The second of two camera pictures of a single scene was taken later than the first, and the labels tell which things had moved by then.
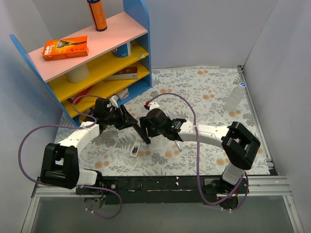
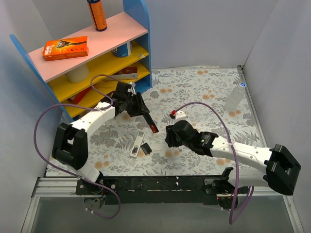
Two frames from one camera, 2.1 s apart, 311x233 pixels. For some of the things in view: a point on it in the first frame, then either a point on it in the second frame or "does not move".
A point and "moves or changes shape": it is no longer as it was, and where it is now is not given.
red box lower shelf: x=76 y=98 does not move
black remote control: x=146 y=139 moves or changes shape
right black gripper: x=144 y=125 -> x=170 y=136
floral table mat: x=213 y=95 does not move
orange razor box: x=64 y=48 does not move
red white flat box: x=129 y=73 does not move
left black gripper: x=122 y=117 -> x=140 y=105
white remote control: x=135 y=147 does not move
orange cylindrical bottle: x=97 y=14 does not move
